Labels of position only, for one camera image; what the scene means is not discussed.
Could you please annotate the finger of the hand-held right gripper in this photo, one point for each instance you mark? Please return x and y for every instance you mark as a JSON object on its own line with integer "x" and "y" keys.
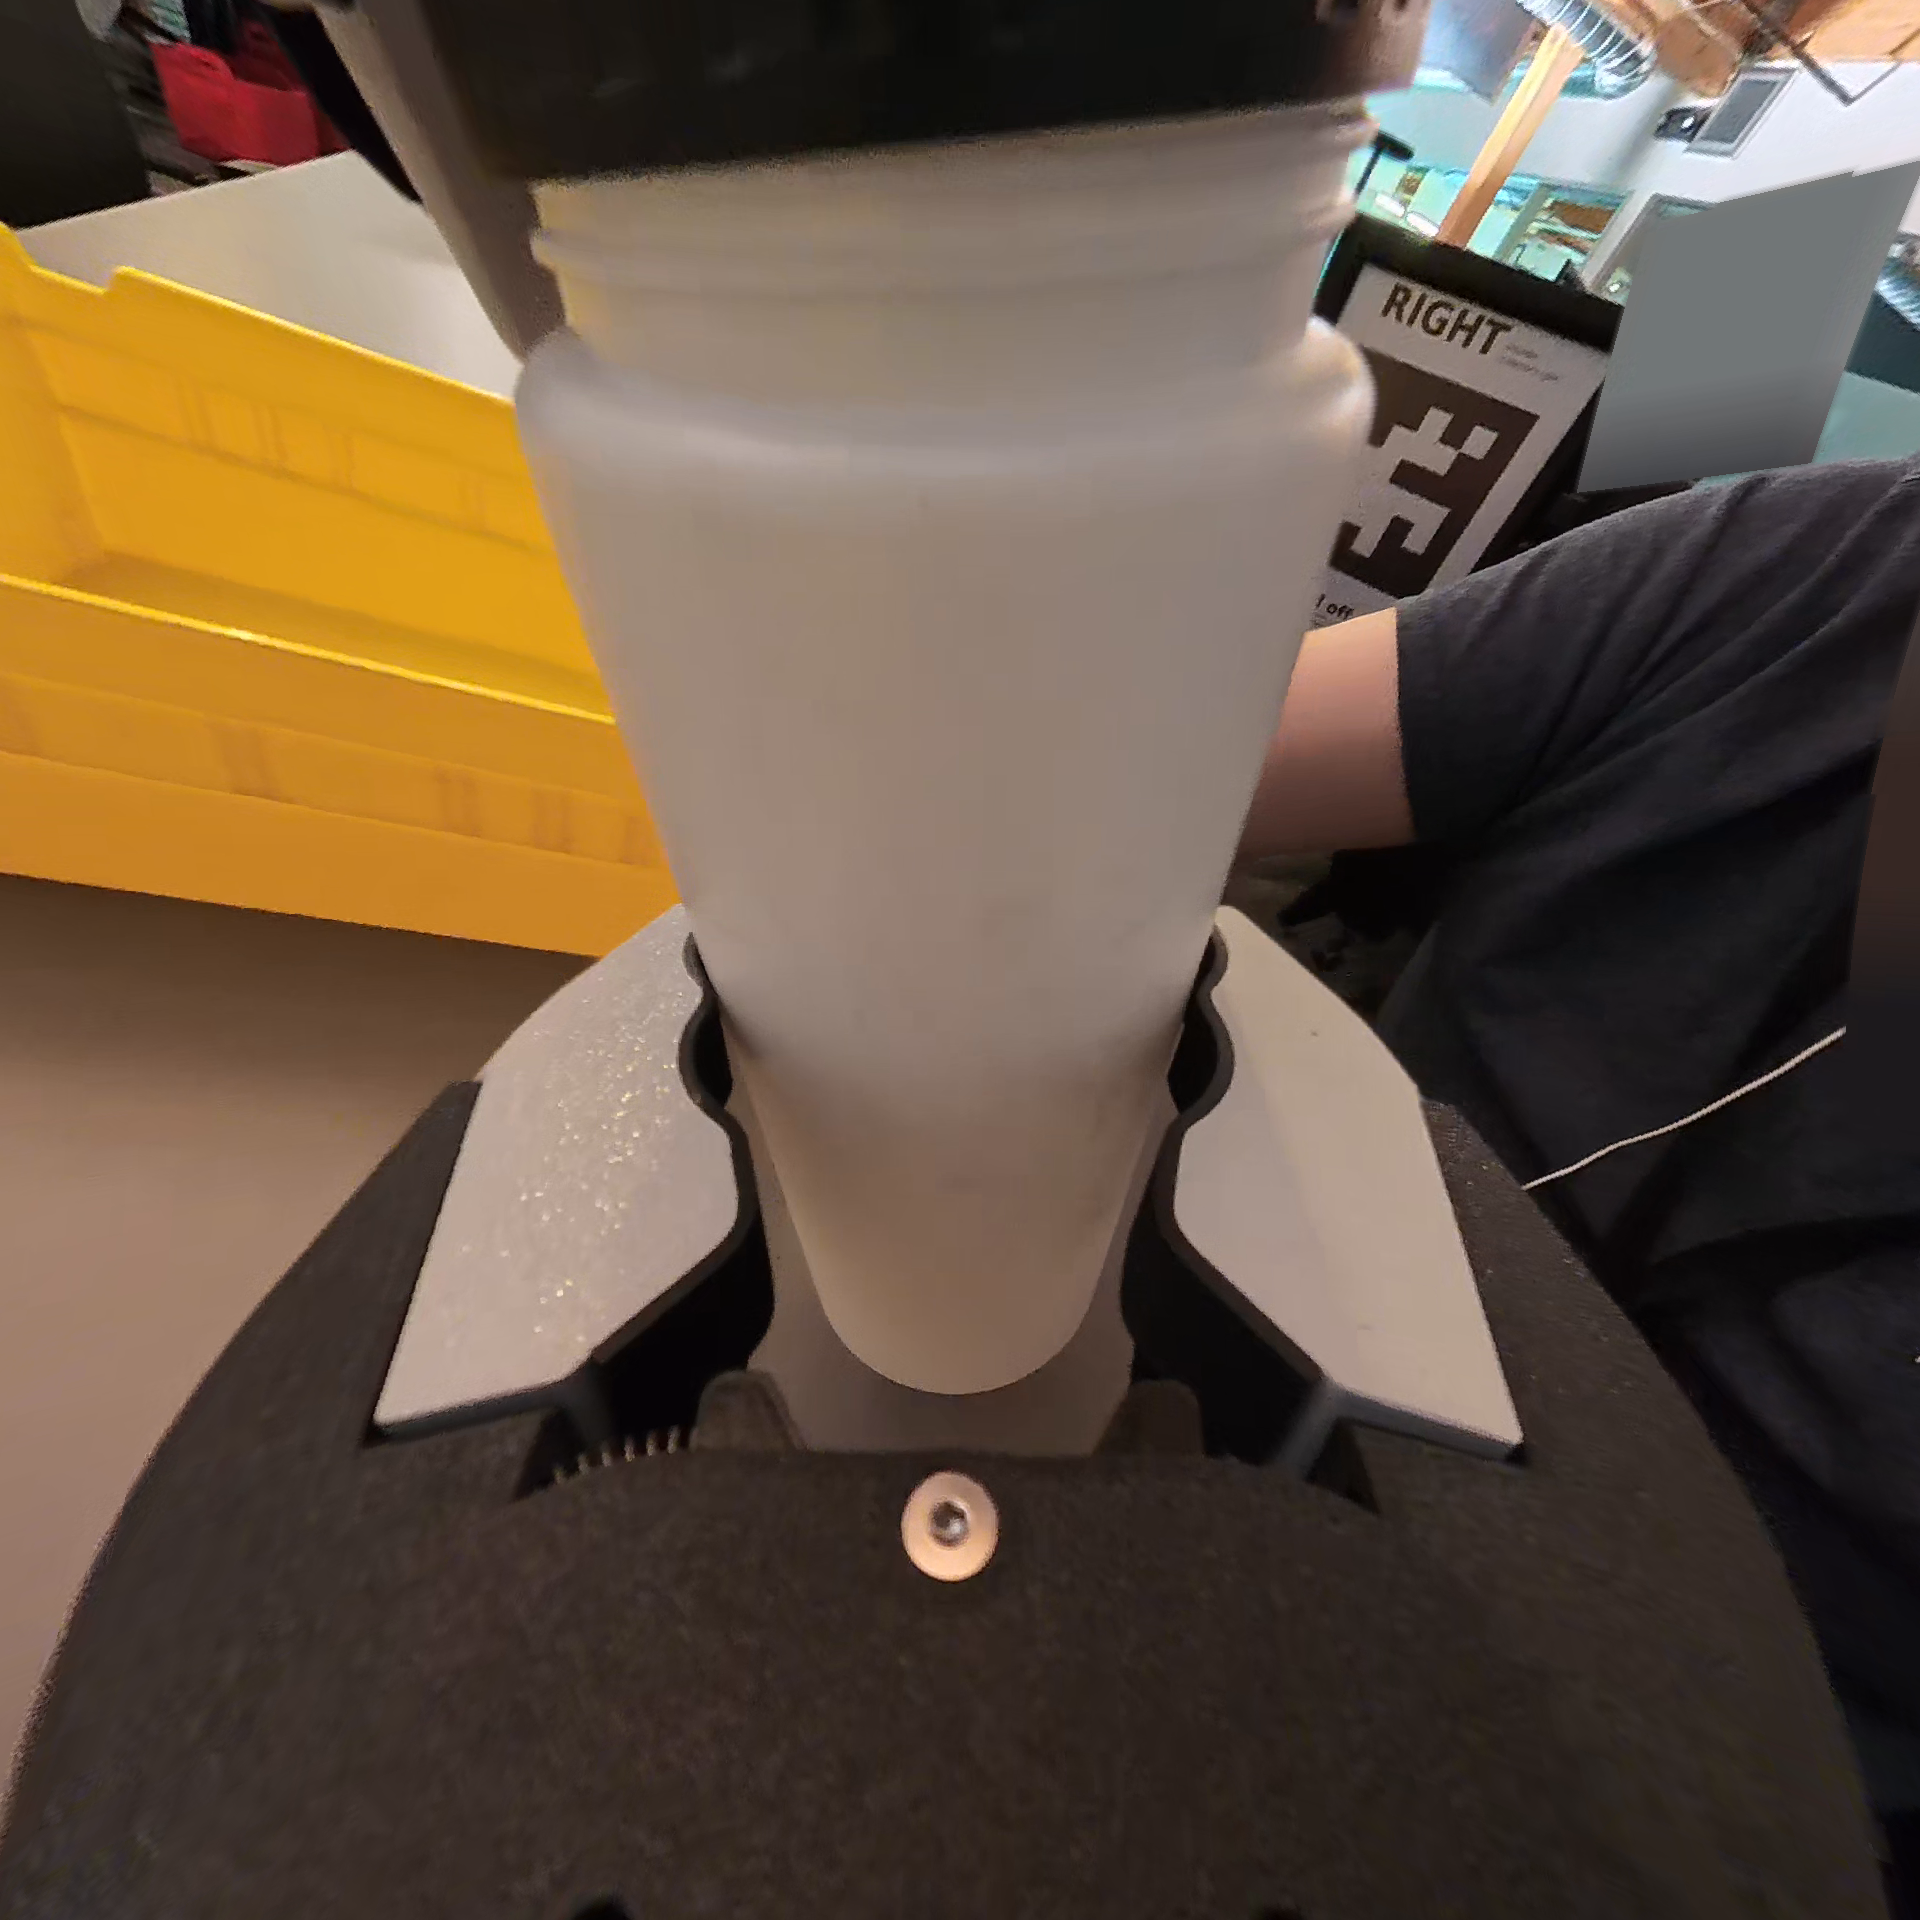
{"x": 450, "y": 211}

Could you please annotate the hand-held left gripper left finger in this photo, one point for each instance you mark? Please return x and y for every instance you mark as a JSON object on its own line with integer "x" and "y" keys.
{"x": 556, "y": 1199}

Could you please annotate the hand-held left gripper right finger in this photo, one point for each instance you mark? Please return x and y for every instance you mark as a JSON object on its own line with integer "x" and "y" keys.
{"x": 1334, "y": 1231}

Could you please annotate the black bottle lid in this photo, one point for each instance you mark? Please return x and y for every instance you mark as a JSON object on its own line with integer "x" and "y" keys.
{"x": 901, "y": 75}

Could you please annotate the yellow plastic bin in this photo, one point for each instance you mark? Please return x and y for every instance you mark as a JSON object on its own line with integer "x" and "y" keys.
{"x": 227, "y": 674}

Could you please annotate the white plastic bottle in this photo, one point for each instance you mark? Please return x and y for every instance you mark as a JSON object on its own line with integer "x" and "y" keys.
{"x": 946, "y": 750}

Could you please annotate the red container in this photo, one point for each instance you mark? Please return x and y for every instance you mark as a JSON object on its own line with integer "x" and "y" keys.
{"x": 241, "y": 98}

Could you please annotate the black framed marker sign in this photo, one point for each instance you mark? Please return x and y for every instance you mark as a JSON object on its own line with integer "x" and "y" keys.
{"x": 1438, "y": 450}

